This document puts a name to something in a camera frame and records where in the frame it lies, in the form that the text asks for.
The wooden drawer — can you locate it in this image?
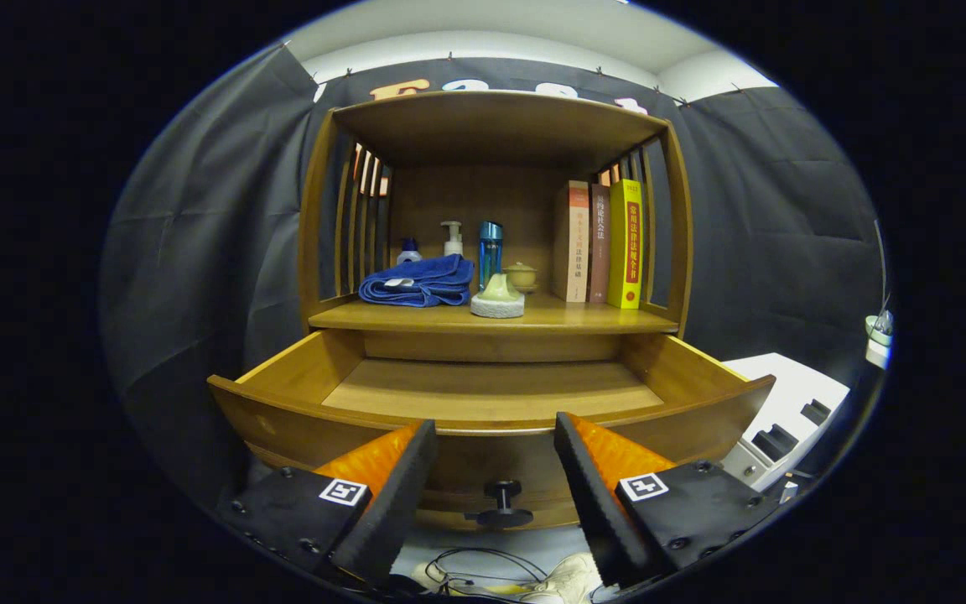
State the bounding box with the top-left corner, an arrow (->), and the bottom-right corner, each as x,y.
207,329 -> 777,534

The black drawer knob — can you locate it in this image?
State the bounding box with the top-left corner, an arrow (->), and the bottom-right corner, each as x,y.
465,480 -> 534,529

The brown book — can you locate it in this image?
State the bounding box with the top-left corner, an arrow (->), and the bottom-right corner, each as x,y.
588,184 -> 612,305

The black floor cable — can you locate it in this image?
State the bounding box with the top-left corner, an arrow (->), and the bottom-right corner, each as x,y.
424,547 -> 551,596

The beige book orange label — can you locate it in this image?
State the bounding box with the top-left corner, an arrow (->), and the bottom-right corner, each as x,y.
552,180 -> 591,304

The blue glass bottle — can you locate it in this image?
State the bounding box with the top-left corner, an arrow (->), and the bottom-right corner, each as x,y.
478,221 -> 504,290

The wooden countertop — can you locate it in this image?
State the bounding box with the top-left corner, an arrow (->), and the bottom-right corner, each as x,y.
309,289 -> 679,336

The black backdrop cloth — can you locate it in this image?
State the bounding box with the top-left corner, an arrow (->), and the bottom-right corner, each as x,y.
100,42 -> 886,504

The wooden cabinet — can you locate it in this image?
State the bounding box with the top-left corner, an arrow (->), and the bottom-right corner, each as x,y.
297,90 -> 695,363

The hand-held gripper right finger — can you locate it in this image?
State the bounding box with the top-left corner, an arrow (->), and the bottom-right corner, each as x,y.
554,411 -> 782,588

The yellow book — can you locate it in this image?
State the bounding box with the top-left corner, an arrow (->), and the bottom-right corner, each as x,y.
607,179 -> 643,310

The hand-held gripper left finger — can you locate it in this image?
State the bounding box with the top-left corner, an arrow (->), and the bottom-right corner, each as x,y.
216,419 -> 439,588

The person's beige shoe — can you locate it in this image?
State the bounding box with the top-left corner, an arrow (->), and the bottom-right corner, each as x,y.
525,552 -> 605,604
410,560 -> 492,598

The blue folded towel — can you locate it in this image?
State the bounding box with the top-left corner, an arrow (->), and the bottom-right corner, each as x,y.
358,254 -> 475,308

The green brush white pad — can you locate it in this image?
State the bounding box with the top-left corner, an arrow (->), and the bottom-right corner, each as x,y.
470,273 -> 526,320

